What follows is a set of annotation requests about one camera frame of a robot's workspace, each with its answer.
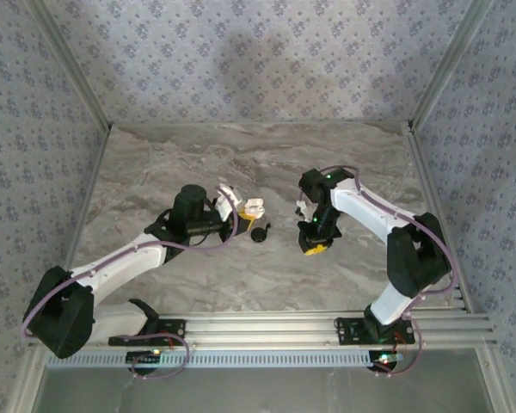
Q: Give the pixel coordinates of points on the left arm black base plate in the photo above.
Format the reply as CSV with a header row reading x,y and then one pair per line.
x,y
172,329

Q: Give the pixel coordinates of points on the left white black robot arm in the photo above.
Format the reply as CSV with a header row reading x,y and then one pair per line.
x,y
120,262

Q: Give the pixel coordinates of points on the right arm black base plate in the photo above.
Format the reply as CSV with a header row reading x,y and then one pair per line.
x,y
348,329

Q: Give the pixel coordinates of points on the aluminium table side rail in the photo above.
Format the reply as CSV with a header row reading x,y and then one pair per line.
x,y
425,172
90,180

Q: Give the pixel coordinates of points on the small controller board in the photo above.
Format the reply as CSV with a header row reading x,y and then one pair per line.
x,y
142,357
385,359

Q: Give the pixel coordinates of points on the left small controller board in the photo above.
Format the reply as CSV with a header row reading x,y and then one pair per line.
x,y
142,357

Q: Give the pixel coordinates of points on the aluminium mounting rail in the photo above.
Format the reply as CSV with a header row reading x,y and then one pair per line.
x,y
258,329

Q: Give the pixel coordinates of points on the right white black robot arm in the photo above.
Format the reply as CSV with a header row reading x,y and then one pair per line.
x,y
370,211

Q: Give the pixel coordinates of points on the right small controller board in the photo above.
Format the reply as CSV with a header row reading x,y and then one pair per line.
x,y
385,359

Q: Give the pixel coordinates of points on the black bottle cap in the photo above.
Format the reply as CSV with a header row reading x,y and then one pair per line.
x,y
258,236

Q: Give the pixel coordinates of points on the grey metal sheet panel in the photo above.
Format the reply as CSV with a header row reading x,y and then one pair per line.
x,y
258,393

